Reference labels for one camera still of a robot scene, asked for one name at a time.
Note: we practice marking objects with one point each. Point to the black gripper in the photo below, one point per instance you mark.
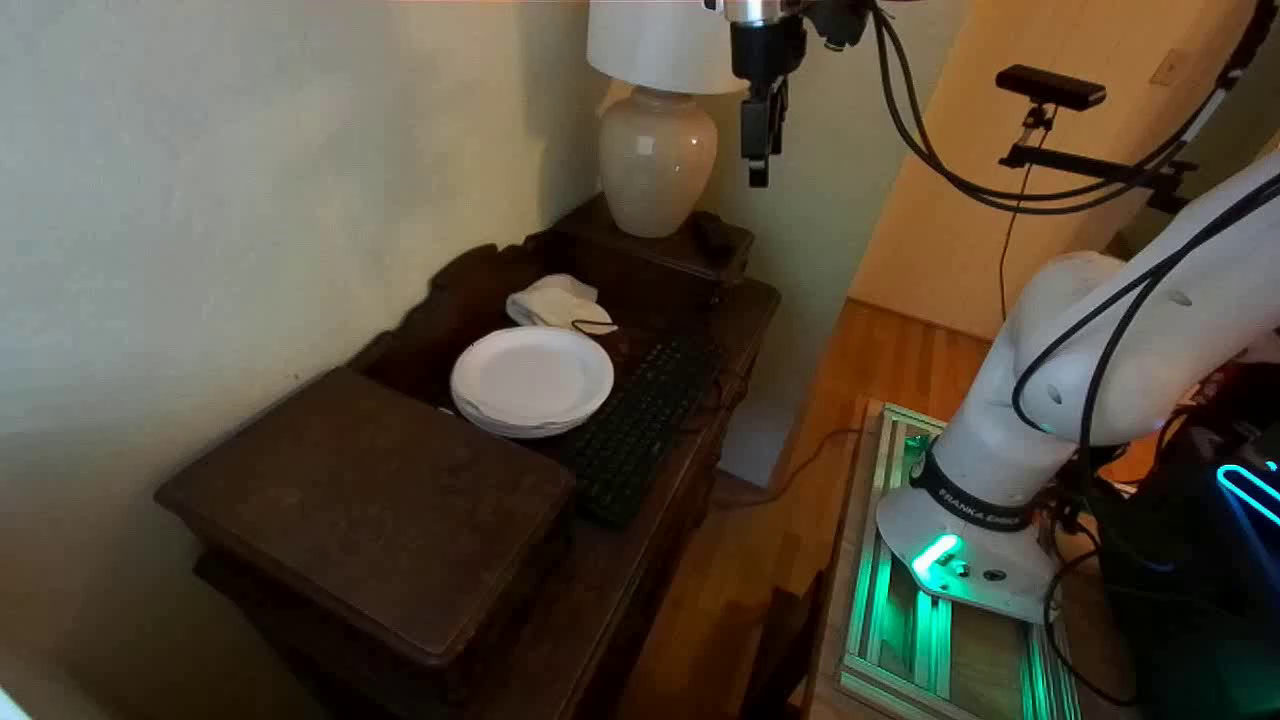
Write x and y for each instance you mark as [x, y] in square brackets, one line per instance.
[768, 48]

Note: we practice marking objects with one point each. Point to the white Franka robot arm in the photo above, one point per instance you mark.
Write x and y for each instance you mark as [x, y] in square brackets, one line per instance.
[1064, 360]

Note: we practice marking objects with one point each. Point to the beige door panel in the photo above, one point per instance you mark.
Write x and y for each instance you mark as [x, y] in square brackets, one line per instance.
[963, 226]

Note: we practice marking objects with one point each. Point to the small dark wooden riser box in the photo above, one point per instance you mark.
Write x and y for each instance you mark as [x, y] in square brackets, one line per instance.
[586, 252]

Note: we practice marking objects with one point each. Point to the white folded cloth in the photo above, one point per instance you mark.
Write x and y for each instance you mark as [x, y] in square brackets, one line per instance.
[553, 307]

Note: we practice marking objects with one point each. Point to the black computer keyboard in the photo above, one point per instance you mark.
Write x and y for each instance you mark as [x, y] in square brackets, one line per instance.
[641, 427]

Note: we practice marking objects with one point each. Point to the white round plate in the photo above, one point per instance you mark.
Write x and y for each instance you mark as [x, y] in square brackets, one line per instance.
[530, 383]

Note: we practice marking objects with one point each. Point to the dark wooden dresser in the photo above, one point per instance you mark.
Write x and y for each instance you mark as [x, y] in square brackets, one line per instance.
[627, 575]

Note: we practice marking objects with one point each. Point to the robot stand with green light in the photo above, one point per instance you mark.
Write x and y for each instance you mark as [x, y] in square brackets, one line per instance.
[922, 642]

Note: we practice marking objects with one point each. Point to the dark wooden lidded box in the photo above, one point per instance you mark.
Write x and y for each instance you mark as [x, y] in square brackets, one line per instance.
[372, 512]

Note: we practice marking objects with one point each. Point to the black computer with neon lights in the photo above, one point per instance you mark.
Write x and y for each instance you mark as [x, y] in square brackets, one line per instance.
[1202, 575]

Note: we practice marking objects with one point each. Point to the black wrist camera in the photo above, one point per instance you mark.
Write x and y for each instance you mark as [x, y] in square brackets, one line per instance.
[834, 20]

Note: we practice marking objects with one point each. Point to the black stereo camera bar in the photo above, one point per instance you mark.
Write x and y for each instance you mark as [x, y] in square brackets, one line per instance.
[1050, 84]

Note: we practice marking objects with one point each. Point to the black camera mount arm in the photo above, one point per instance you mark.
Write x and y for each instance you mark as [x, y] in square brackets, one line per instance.
[1080, 161]

